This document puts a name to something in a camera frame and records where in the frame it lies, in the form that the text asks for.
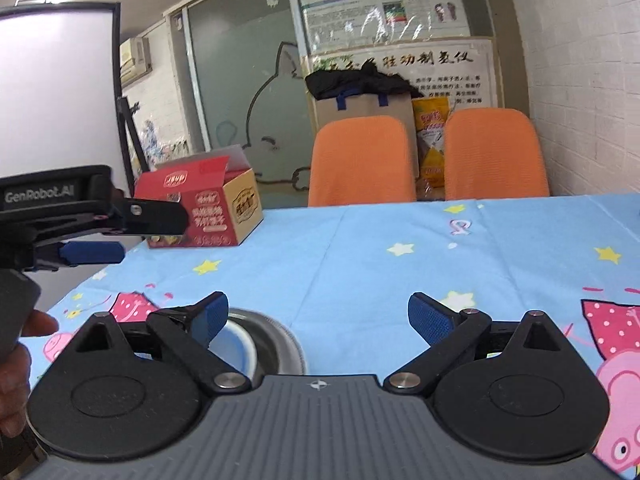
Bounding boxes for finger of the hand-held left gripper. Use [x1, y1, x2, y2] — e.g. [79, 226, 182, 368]
[32, 240, 126, 274]
[115, 198, 191, 237]

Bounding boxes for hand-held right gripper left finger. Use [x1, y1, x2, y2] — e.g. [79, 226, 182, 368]
[75, 291, 253, 394]

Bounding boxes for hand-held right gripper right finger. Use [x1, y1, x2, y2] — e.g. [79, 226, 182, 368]
[382, 291, 563, 396]

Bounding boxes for stainless steel bowl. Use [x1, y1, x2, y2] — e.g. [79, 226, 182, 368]
[220, 308, 307, 377]

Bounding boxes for person's left hand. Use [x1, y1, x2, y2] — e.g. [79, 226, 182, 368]
[0, 310, 59, 437]

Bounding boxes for red cardboard cracker box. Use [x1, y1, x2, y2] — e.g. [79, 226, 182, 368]
[132, 144, 264, 249]

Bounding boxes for blue white patterned object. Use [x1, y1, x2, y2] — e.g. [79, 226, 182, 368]
[141, 115, 190, 163]

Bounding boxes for black screen stand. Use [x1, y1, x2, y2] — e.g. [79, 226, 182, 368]
[116, 97, 151, 173]

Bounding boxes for blue cartoon tablecloth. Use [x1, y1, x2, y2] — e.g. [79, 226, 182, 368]
[20, 191, 640, 480]

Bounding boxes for white projection screen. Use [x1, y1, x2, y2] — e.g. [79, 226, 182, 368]
[0, 2, 136, 196]

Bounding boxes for orange chair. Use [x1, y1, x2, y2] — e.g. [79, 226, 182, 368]
[307, 115, 417, 207]
[444, 108, 551, 201]

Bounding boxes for yellow snack bag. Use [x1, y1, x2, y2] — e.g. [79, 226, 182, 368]
[411, 96, 451, 201]

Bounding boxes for black cloth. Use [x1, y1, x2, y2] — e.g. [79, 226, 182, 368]
[305, 67, 425, 101]

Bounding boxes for wall air conditioner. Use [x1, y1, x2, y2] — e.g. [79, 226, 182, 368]
[119, 36, 152, 86]

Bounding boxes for brown paper bag blue handles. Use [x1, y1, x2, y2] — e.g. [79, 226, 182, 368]
[314, 92, 420, 181]

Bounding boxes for white wall poster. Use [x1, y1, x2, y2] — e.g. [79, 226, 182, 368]
[306, 36, 501, 111]

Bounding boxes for colourful laminated wall poster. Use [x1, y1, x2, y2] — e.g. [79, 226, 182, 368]
[285, 0, 488, 53]

